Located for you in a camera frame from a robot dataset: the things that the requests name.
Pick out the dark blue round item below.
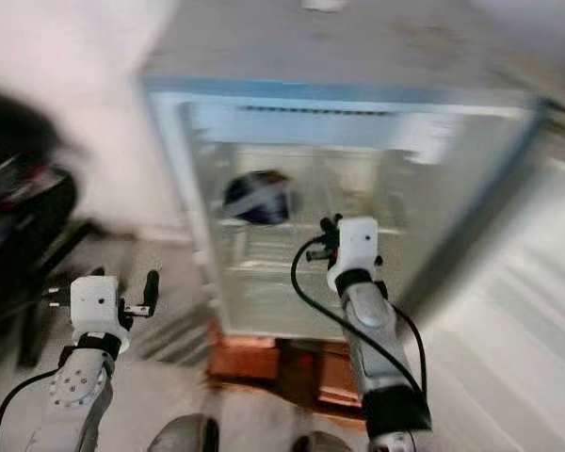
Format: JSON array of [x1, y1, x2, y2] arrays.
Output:
[[221, 169, 295, 227]]

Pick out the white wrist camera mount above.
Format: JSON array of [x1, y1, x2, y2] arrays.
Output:
[[326, 218, 380, 294], [70, 275, 131, 354]]

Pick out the grey robot leg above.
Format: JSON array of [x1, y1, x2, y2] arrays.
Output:
[[290, 431, 359, 452], [146, 414, 220, 452]]

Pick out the short black left arm cable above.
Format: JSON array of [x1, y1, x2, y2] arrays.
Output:
[[0, 367, 67, 452]]

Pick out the silver mini fridge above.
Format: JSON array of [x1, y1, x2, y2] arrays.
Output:
[[139, 0, 565, 452]]

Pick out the black office chair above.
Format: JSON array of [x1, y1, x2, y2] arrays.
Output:
[[0, 89, 95, 370]]

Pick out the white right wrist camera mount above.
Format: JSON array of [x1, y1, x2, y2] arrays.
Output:
[[326, 218, 380, 294]]

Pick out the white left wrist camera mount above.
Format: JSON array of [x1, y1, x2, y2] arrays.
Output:
[[70, 275, 131, 354]]

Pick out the red brick stack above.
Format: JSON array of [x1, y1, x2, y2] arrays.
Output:
[[205, 320, 368, 429]]

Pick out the grey robot left leg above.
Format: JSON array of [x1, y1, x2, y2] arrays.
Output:
[[146, 414, 220, 452]]

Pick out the grey robot right leg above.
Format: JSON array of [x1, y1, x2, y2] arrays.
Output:
[[290, 431, 359, 452]]

